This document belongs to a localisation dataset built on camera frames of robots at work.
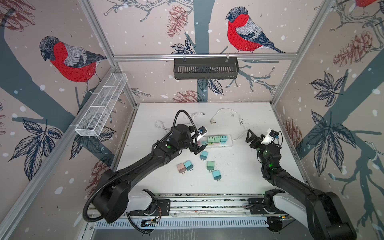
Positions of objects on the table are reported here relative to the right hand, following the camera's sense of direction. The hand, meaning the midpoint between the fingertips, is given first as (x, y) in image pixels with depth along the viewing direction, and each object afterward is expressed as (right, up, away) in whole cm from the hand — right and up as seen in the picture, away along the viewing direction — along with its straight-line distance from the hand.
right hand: (253, 133), depth 83 cm
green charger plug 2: (-24, -5, +9) cm, 26 cm away
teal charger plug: (-28, -14, +8) cm, 33 cm away
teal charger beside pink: (-37, -19, +3) cm, 42 cm away
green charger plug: (-20, -5, +10) cm, 22 cm away
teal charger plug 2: (-15, -4, +10) cm, 19 cm away
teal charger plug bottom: (-21, -24, +1) cm, 32 cm away
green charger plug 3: (-24, -20, +5) cm, 32 cm away
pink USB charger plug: (-42, -21, +2) cm, 47 cm away
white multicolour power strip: (-11, -8, +12) cm, 19 cm away
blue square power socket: (-44, +2, -20) cm, 48 cm away
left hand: (-30, -1, -4) cm, 30 cm away
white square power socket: (-35, +11, +27) cm, 46 cm away
